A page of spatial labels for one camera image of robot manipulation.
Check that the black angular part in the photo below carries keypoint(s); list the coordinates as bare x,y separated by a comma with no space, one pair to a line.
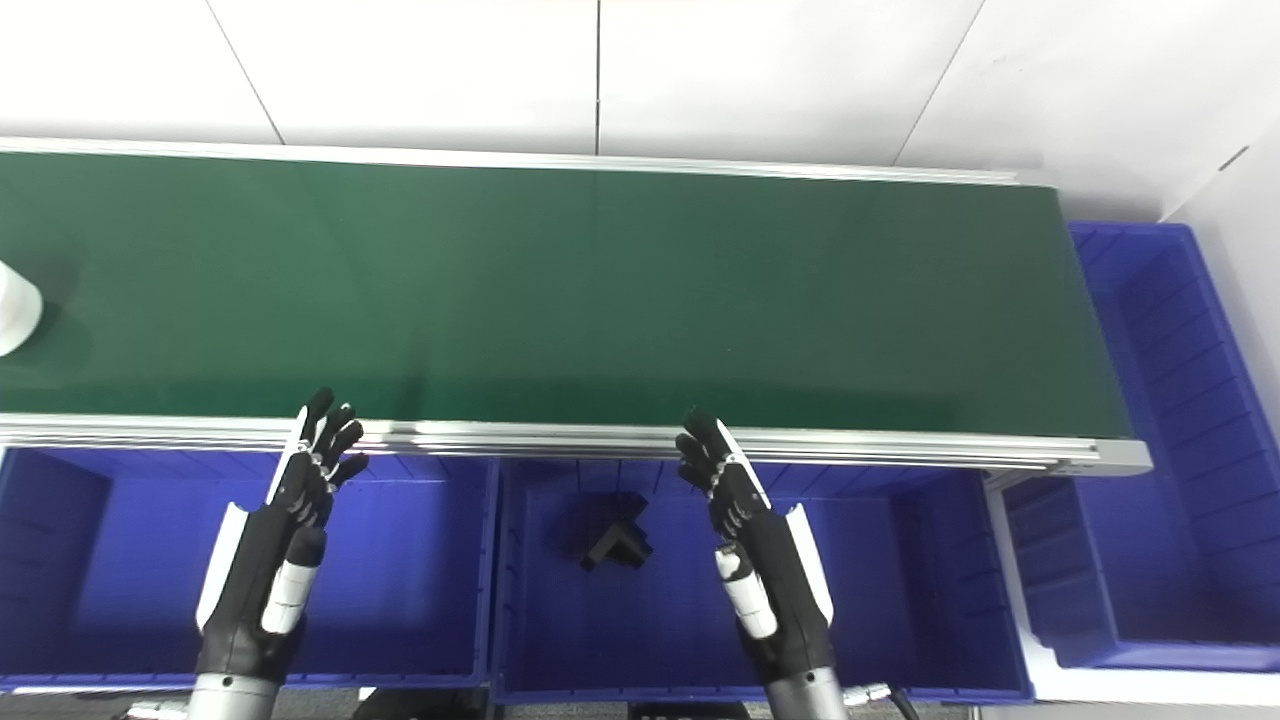
612,535

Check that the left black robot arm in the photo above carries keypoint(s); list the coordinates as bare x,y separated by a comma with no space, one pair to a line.
232,698

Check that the large white cylindrical part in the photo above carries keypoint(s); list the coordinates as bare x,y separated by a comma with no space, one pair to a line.
14,310

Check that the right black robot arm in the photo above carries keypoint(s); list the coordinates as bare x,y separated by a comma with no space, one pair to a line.
805,696

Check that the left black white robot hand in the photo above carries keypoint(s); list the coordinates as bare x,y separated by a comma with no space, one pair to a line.
250,580

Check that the green conveyor belt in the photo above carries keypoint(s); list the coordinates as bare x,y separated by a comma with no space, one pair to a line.
600,441
600,300

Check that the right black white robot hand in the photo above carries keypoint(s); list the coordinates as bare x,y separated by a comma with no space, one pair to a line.
775,570

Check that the blue plastic bin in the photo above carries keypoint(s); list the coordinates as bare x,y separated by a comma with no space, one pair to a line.
400,570
900,590
1180,450

